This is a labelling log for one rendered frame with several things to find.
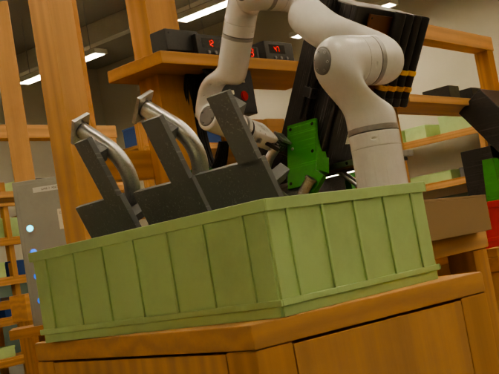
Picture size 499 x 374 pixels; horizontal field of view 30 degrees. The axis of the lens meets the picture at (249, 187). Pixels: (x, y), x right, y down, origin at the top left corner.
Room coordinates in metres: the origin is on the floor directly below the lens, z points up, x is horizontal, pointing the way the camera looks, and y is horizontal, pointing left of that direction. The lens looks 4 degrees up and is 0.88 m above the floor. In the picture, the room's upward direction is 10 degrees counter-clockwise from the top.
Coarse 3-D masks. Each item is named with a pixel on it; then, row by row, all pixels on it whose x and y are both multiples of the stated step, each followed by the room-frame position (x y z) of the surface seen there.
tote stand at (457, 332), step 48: (432, 288) 1.53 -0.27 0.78; (480, 288) 1.61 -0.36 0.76; (144, 336) 1.50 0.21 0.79; (192, 336) 1.40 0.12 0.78; (240, 336) 1.31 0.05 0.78; (288, 336) 1.33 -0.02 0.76; (336, 336) 1.38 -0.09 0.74; (384, 336) 1.45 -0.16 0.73; (432, 336) 1.52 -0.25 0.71; (480, 336) 1.59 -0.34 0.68
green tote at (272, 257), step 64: (320, 192) 1.41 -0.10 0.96; (384, 192) 1.53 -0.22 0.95; (64, 256) 1.67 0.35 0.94; (128, 256) 1.54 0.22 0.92; (192, 256) 1.44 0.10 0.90; (256, 256) 1.34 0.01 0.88; (320, 256) 1.40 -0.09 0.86; (384, 256) 1.51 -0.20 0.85; (64, 320) 1.69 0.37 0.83; (128, 320) 1.56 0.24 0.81; (192, 320) 1.45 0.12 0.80
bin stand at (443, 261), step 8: (496, 248) 2.37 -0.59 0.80; (488, 256) 2.38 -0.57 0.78; (496, 256) 2.37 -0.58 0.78; (440, 264) 2.47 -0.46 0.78; (448, 264) 2.61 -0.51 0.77; (496, 264) 2.37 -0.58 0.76; (440, 272) 2.57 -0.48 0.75; (448, 272) 2.60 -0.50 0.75; (496, 272) 2.38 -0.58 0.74; (496, 280) 2.38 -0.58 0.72; (496, 288) 2.38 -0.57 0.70; (496, 296) 2.39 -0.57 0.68
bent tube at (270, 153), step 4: (276, 132) 2.91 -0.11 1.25; (280, 136) 2.89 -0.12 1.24; (284, 136) 2.93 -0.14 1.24; (284, 140) 2.88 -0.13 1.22; (288, 140) 2.90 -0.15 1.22; (272, 148) 2.91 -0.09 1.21; (268, 152) 2.92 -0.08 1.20; (272, 152) 2.91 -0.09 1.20; (276, 152) 2.92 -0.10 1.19; (268, 156) 2.92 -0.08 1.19; (272, 156) 2.92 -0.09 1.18; (268, 160) 2.92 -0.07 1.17; (272, 160) 2.93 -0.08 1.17; (272, 164) 2.94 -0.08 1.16; (284, 192) 2.87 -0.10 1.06
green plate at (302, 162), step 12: (312, 120) 2.87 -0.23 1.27; (288, 132) 2.93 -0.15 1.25; (300, 132) 2.89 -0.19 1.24; (312, 132) 2.86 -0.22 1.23; (288, 144) 2.92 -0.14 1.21; (300, 144) 2.89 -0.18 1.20; (312, 144) 2.85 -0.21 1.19; (288, 156) 2.91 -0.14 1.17; (300, 156) 2.88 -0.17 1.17; (312, 156) 2.85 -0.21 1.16; (324, 156) 2.89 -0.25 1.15; (300, 168) 2.87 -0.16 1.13; (312, 168) 2.84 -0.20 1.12; (324, 168) 2.88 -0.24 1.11; (288, 180) 2.90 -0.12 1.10; (300, 180) 2.86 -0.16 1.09
